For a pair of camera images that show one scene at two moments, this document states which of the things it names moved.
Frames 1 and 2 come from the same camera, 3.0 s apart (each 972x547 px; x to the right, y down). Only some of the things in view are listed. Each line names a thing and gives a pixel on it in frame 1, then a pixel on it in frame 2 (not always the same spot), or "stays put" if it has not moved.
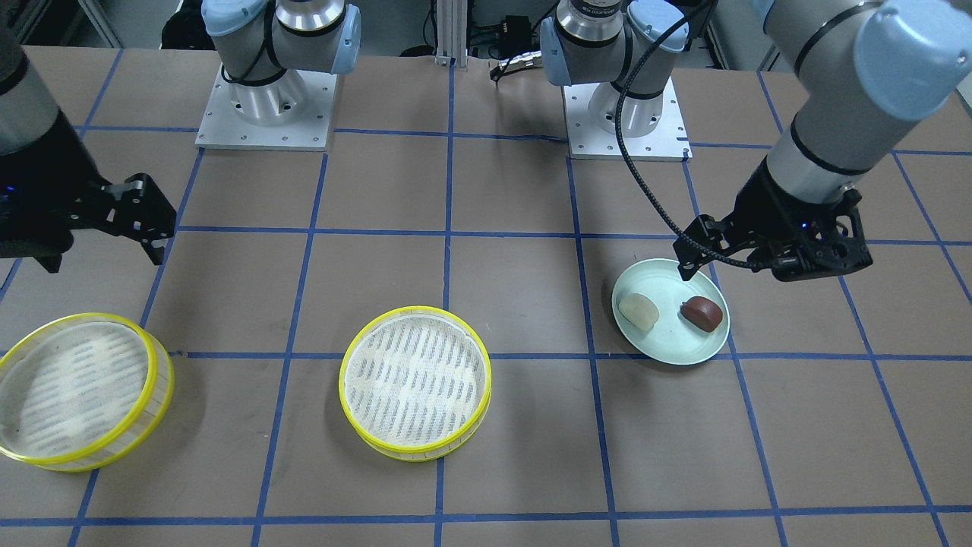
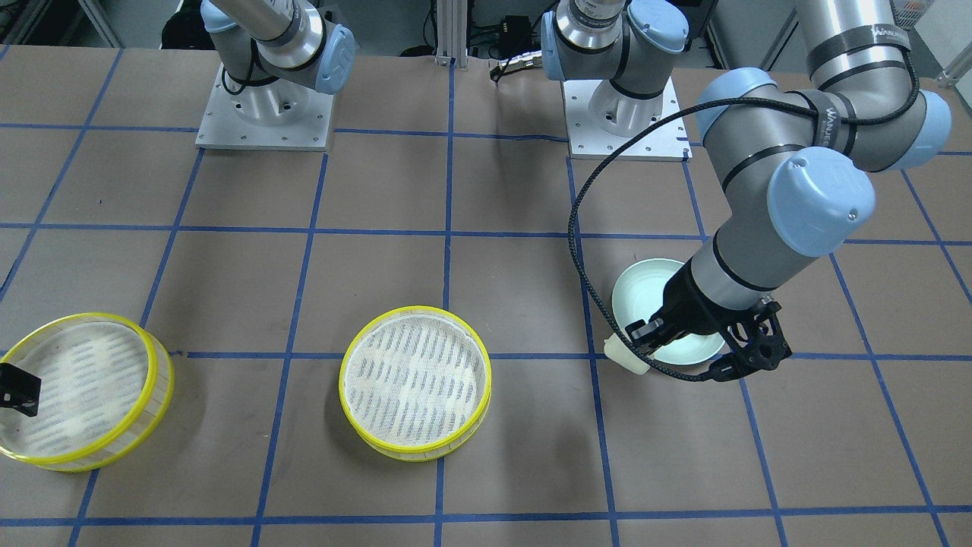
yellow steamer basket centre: [414, 382] stays put
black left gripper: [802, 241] -> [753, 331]
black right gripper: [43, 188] -> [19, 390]
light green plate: [674, 320] stays put
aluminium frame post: [452, 33] stays put
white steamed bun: [639, 311] -> [616, 349]
